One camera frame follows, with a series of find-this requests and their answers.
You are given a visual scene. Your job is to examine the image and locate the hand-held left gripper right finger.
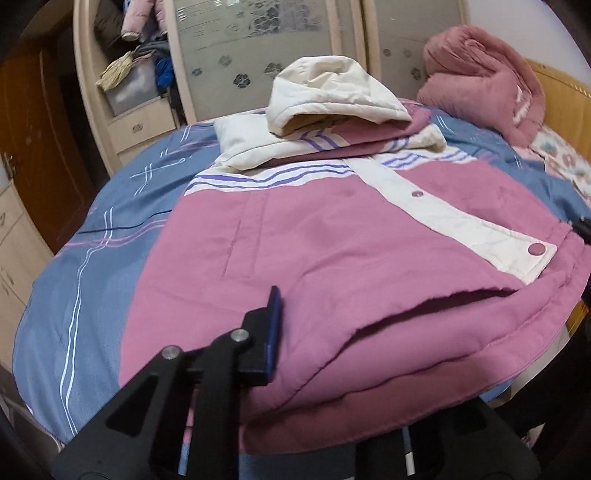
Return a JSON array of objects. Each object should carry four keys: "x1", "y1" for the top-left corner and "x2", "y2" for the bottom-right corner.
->
[{"x1": 355, "y1": 398, "x2": 541, "y2": 480}]

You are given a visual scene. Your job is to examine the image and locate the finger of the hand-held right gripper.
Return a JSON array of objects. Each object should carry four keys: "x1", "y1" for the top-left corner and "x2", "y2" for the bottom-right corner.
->
[{"x1": 567, "y1": 216, "x2": 591, "y2": 245}]

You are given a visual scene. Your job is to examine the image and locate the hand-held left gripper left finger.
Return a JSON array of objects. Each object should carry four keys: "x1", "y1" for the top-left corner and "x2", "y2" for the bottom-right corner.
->
[{"x1": 51, "y1": 286, "x2": 282, "y2": 480}]

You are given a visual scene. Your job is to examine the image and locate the pink and white hooded jacket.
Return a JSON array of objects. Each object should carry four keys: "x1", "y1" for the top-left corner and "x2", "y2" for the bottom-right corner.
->
[{"x1": 119, "y1": 55, "x2": 585, "y2": 455}]

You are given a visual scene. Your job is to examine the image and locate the grey folded clothes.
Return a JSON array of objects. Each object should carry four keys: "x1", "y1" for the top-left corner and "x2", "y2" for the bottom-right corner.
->
[{"x1": 131, "y1": 34, "x2": 169, "y2": 63}]

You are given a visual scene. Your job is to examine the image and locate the floral white pillow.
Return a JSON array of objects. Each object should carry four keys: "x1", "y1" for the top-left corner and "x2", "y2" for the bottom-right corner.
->
[{"x1": 529, "y1": 124, "x2": 591, "y2": 204}]

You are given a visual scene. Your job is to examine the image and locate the pink fleece bed sheet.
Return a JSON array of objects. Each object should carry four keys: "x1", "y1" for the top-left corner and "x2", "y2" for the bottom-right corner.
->
[{"x1": 510, "y1": 138, "x2": 548, "y2": 162}]

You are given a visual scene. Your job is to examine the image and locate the yellow wooden headboard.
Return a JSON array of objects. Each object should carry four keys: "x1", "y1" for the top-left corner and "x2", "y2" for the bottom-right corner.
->
[{"x1": 524, "y1": 58, "x2": 591, "y2": 148}]

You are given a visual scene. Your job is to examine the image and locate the rolled pink quilt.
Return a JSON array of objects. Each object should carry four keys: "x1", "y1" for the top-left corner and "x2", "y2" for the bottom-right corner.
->
[{"x1": 417, "y1": 24, "x2": 548, "y2": 147}]

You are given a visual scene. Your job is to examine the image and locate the blue plaid bed sheet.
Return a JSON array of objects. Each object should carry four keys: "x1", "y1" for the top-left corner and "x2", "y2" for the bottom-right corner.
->
[{"x1": 11, "y1": 108, "x2": 591, "y2": 444}]

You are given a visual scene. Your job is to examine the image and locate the cream wardrobe drawer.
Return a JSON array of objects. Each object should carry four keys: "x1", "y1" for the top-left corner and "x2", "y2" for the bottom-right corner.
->
[{"x1": 106, "y1": 99, "x2": 180, "y2": 153}]

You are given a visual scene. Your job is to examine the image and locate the frosted wardrobe door small flowers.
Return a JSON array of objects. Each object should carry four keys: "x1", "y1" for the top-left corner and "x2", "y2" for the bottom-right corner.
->
[{"x1": 360, "y1": 0, "x2": 462, "y2": 100}]

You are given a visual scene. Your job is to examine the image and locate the cream cabinet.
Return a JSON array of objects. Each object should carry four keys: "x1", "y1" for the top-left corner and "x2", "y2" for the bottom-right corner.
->
[{"x1": 0, "y1": 173, "x2": 54, "y2": 365}]

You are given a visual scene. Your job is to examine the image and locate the frosted wardrobe door large flowers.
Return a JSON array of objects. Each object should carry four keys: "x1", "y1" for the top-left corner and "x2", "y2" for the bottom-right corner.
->
[{"x1": 164, "y1": 0, "x2": 345, "y2": 123}]

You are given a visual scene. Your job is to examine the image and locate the blue cloth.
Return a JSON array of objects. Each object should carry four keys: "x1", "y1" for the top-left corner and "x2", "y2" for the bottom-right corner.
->
[{"x1": 154, "y1": 55, "x2": 174, "y2": 88}]

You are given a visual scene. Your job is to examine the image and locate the cream wardrobe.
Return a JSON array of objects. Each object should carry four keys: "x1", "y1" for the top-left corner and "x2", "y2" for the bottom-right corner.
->
[{"x1": 71, "y1": 0, "x2": 472, "y2": 176}]

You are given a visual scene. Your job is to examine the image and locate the brown wooden door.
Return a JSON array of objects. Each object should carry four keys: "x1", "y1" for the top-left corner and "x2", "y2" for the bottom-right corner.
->
[{"x1": 0, "y1": 46, "x2": 98, "y2": 252}]

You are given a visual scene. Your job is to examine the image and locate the beige cloth bag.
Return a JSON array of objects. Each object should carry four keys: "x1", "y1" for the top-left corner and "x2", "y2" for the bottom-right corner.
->
[{"x1": 96, "y1": 51, "x2": 137, "y2": 92}]

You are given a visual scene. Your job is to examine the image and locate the pink hanging puffer coat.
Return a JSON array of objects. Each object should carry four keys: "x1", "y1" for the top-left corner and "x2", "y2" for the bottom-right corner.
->
[{"x1": 120, "y1": 0, "x2": 167, "y2": 40}]

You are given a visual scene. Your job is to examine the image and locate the dark hanging coat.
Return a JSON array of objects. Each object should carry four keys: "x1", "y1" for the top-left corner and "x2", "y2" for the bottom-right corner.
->
[{"x1": 92, "y1": 0, "x2": 127, "y2": 47}]

